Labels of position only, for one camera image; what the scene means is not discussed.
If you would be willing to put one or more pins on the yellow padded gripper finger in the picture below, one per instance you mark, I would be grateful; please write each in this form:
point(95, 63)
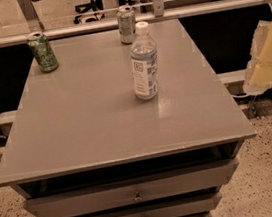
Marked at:
point(258, 74)

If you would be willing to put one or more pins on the blue plastic water bottle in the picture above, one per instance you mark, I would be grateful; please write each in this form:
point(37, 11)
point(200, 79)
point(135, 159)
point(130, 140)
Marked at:
point(144, 62)

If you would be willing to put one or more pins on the grey-green soda can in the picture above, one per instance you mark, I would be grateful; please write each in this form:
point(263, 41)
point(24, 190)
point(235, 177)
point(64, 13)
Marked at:
point(126, 23)

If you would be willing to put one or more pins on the black office chair base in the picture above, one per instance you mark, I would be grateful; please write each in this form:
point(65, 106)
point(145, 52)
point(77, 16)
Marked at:
point(93, 6)

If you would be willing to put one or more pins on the grey drawer cabinet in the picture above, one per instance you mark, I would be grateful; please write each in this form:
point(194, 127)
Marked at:
point(82, 125)

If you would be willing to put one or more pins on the green soda can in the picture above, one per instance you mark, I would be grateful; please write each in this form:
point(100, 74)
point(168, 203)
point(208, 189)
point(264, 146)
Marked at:
point(42, 51)

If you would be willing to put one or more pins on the top grey drawer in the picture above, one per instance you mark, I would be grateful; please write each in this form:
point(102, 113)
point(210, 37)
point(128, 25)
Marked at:
point(132, 191)

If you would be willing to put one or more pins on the middle grey drawer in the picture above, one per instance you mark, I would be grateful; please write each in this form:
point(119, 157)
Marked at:
point(174, 208)

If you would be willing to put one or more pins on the left grey metal post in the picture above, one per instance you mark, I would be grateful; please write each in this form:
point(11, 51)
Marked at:
point(30, 15)

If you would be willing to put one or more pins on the upper grey metal rail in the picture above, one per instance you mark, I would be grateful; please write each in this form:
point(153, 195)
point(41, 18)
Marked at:
point(111, 24)

